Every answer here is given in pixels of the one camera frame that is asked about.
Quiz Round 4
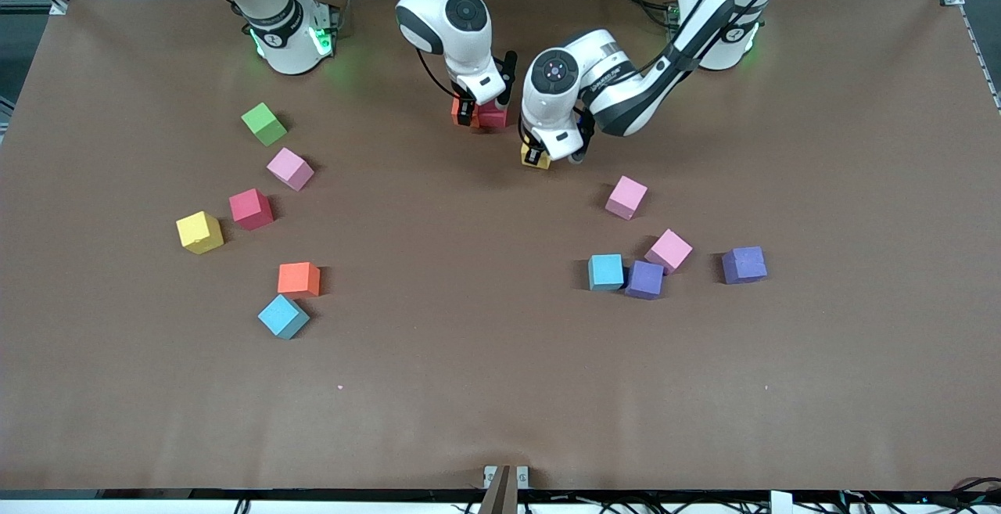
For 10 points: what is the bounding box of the pink foam cube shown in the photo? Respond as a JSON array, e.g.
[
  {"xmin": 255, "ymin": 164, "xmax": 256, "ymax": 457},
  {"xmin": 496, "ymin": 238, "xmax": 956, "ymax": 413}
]
[
  {"xmin": 605, "ymin": 175, "xmax": 648, "ymax": 221},
  {"xmin": 644, "ymin": 228, "xmax": 694, "ymax": 275},
  {"xmin": 267, "ymin": 147, "xmax": 315, "ymax": 192}
]

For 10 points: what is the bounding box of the red foam cube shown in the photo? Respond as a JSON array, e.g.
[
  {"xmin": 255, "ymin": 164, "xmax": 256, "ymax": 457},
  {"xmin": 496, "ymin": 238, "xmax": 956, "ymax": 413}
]
[
  {"xmin": 229, "ymin": 189, "xmax": 275, "ymax": 231},
  {"xmin": 473, "ymin": 103, "xmax": 510, "ymax": 133}
]

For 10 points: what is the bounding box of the purple foam cube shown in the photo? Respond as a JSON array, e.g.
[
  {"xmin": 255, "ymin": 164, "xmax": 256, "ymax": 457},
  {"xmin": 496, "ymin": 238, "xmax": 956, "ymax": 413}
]
[
  {"xmin": 624, "ymin": 261, "xmax": 665, "ymax": 300},
  {"xmin": 721, "ymin": 246, "xmax": 768, "ymax": 286}
]

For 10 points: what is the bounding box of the blue foam cube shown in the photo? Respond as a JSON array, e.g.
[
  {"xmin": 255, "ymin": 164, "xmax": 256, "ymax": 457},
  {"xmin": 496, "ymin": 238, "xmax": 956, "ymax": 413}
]
[
  {"xmin": 588, "ymin": 254, "xmax": 625, "ymax": 292},
  {"xmin": 258, "ymin": 293, "xmax": 311, "ymax": 340}
]

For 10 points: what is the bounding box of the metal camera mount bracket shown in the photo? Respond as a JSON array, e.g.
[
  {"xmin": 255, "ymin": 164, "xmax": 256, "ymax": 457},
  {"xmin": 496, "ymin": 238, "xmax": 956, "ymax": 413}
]
[{"xmin": 483, "ymin": 465, "xmax": 530, "ymax": 514}]

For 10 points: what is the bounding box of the green foam cube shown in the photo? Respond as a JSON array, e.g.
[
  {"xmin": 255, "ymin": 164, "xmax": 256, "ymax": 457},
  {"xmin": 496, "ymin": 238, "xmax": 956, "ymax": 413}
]
[{"xmin": 241, "ymin": 102, "xmax": 289, "ymax": 147}]

